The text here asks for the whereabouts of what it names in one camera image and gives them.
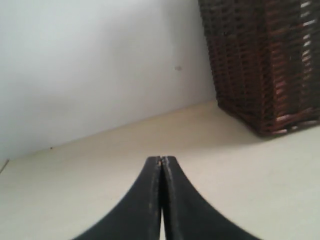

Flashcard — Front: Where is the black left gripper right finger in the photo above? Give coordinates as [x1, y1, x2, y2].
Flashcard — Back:
[161, 156, 255, 240]

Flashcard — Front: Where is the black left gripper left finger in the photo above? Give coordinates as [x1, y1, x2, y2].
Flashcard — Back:
[76, 156, 162, 240]

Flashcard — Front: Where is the dark brown wicker basket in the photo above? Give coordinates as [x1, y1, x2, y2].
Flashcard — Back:
[198, 0, 320, 136]

